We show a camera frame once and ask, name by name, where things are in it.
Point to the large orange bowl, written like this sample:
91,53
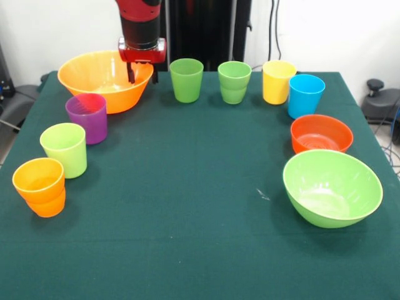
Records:
103,103

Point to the orange cup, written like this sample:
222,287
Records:
47,209
34,175

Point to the red bowl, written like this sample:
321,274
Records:
343,137

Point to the large green bowl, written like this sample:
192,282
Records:
328,215

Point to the black equipment box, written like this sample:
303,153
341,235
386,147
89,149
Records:
4,78

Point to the purple cup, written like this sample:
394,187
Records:
90,131

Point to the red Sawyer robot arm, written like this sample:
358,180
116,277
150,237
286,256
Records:
140,31

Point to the grey black device base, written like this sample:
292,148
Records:
381,106
18,100

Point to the blue cup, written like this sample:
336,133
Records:
303,103

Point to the dark green tablecloth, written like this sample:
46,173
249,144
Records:
187,187

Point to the lime green cup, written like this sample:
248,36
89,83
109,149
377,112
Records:
68,159

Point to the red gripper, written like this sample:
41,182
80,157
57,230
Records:
143,56

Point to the yellow cup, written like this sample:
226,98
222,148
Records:
275,90

